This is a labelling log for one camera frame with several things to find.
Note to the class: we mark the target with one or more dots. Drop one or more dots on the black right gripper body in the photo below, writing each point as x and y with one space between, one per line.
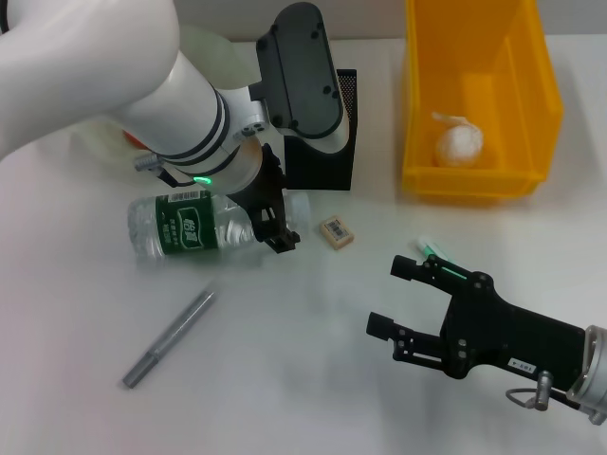
512 332

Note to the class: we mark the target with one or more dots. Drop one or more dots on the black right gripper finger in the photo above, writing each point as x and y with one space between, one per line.
408 267
381 327

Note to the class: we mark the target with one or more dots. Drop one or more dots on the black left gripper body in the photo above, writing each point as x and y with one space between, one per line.
265 194

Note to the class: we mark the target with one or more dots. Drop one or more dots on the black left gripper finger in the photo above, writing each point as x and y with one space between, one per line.
280 237

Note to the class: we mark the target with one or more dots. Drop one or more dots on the mint green pen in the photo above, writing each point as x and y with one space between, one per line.
427 247

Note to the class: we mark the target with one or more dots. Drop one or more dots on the clear green-label water bottle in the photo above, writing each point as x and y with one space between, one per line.
185 227

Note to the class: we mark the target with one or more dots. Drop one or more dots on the white paper ball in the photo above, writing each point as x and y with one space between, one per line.
457 144

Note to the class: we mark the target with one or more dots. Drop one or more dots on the red-orange knitted toy orange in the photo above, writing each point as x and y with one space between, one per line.
130 138

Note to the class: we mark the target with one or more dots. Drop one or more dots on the beige eraser with barcode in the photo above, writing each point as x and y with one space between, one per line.
337 232

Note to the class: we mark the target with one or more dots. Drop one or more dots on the black mesh pen holder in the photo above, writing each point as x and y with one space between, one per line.
327 170

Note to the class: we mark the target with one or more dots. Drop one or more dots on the pale green glass fruit plate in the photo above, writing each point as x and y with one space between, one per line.
213 61

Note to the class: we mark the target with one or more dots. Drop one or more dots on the grey metallic pen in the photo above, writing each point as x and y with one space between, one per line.
171 332

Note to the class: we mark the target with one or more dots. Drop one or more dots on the yellow plastic bin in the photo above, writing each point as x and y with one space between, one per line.
474 61

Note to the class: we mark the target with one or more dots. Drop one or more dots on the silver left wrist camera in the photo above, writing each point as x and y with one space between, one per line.
299 71

